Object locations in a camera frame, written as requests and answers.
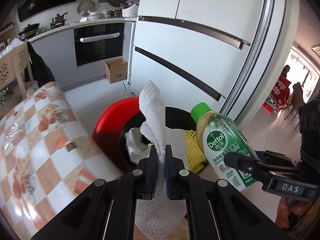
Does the white refrigerator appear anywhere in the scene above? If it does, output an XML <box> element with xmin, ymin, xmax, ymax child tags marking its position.
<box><xmin>127</xmin><ymin>0</ymin><xmax>288</xmax><ymax>121</ymax></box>

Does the black built-in oven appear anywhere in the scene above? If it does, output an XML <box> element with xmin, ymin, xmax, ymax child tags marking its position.
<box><xmin>73</xmin><ymin>22</ymin><xmax>125</xmax><ymax>68</ymax></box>

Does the red hanging banner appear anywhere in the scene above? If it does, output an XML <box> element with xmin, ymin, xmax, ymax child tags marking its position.
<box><xmin>274</xmin><ymin>76</ymin><xmax>293</xmax><ymax>108</ymax></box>

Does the red plastic stool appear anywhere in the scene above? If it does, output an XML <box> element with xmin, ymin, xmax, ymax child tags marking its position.
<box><xmin>92</xmin><ymin>96</ymin><xmax>141</xmax><ymax>173</ymax></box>

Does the cardboard box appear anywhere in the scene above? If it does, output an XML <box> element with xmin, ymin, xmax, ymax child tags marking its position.
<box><xmin>104</xmin><ymin>58</ymin><xmax>129</xmax><ymax>84</ymax></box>

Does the green capped disinfectant bottle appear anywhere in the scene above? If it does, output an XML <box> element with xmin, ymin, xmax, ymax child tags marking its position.
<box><xmin>190</xmin><ymin>102</ymin><xmax>263</xmax><ymax>191</ymax></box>

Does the person's right hand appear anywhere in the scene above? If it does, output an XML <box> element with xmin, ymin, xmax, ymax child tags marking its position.
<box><xmin>276</xmin><ymin>196</ymin><xmax>320</xmax><ymax>233</ymax></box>

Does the dark dining chair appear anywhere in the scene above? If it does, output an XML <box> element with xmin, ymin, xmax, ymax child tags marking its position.
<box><xmin>291</xmin><ymin>82</ymin><xmax>305</xmax><ymax>121</ymax></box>

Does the black jacket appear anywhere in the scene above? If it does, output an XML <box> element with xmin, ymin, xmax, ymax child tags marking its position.
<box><xmin>24</xmin><ymin>41</ymin><xmax>55</xmax><ymax>88</ymax></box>

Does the black trash bin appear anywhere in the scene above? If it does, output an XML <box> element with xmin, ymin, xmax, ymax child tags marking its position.
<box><xmin>119</xmin><ymin>106</ymin><xmax>200</xmax><ymax>174</ymax></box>

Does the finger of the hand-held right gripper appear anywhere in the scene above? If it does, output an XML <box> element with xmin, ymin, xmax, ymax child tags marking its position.
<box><xmin>224</xmin><ymin>152</ymin><xmax>300</xmax><ymax>181</ymax></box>
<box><xmin>257</xmin><ymin>150</ymin><xmax>298</xmax><ymax>168</ymax></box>

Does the white rice cooker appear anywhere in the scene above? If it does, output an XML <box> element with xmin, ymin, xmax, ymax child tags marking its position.
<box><xmin>121</xmin><ymin>3</ymin><xmax>138</xmax><ymax>18</ymax></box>

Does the round metal strainer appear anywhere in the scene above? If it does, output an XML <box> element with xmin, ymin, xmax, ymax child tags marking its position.
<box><xmin>77</xmin><ymin>0</ymin><xmax>96</xmax><ymax>16</ymax></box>

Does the white dimpled paper towel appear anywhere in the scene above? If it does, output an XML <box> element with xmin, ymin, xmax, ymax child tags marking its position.
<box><xmin>135</xmin><ymin>80</ymin><xmax>187</xmax><ymax>236</ymax></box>

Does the white upright pole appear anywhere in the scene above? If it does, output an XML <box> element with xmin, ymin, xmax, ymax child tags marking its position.
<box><xmin>122</xmin><ymin>21</ymin><xmax>137</xmax><ymax>91</ymax></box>

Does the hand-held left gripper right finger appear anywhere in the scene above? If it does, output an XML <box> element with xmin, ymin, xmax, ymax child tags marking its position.
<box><xmin>165</xmin><ymin>144</ymin><xmax>290</xmax><ymax>240</ymax></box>

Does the metal pot with handle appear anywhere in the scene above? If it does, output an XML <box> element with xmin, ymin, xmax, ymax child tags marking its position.
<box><xmin>50</xmin><ymin>12</ymin><xmax>69</xmax><ymax>26</ymax></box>

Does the black wok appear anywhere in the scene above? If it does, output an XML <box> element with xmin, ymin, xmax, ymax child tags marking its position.
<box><xmin>18</xmin><ymin>23</ymin><xmax>41</xmax><ymax>37</ymax></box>

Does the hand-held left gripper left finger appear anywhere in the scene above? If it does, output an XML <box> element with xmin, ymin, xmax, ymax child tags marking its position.
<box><xmin>31</xmin><ymin>145</ymin><xmax>158</xmax><ymax>240</ymax></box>

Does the wooden chair with cutout back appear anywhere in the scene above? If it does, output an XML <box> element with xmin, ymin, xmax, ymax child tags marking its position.
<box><xmin>0</xmin><ymin>42</ymin><xmax>33</xmax><ymax>98</ymax></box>

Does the yellow foam fruit net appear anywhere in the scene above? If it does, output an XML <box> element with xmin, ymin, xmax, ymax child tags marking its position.
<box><xmin>185</xmin><ymin>129</ymin><xmax>208</xmax><ymax>175</ymax></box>

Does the white crumpled tissue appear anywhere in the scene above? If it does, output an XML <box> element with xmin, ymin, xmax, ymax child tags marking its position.
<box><xmin>124</xmin><ymin>127</ymin><xmax>153</xmax><ymax>165</ymax></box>

